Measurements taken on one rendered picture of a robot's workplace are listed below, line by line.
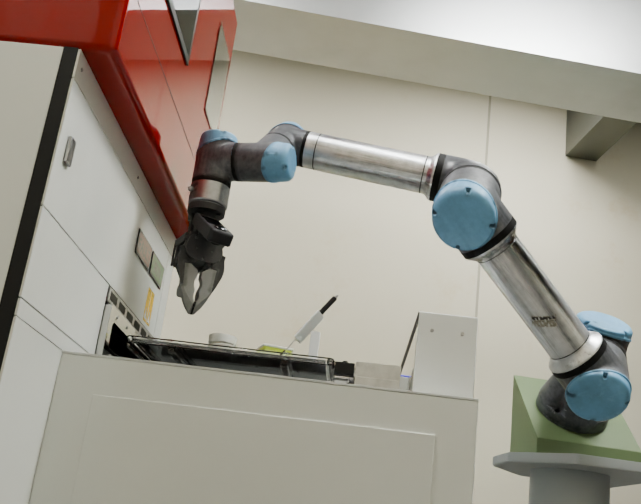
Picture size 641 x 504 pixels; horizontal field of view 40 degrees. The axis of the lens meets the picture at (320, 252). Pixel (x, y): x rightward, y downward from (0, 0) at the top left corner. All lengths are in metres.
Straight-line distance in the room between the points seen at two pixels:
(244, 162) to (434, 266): 3.58
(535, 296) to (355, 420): 0.49
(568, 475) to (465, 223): 0.58
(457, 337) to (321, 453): 0.29
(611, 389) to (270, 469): 0.70
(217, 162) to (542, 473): 0.90
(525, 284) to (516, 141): 4.03
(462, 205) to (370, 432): 0.47
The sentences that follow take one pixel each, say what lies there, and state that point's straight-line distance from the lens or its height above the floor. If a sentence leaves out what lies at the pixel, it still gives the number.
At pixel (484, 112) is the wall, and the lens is 5.66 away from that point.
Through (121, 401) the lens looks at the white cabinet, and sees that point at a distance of 1.34.
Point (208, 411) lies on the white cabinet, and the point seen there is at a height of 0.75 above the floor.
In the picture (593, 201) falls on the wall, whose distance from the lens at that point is 5.67.
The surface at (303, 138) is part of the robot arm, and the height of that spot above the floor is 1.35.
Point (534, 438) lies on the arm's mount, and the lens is 1.86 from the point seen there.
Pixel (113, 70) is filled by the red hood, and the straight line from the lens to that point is 1.38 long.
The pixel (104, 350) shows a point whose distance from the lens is 1.55.
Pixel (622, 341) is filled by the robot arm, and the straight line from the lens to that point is 1.84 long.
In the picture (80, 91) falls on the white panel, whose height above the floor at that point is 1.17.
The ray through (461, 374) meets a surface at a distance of 1.39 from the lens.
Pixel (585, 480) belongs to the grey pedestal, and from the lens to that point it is 1.88.
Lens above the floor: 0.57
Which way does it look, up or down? 19 degrees up
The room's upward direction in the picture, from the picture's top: 7 degrees clockwise
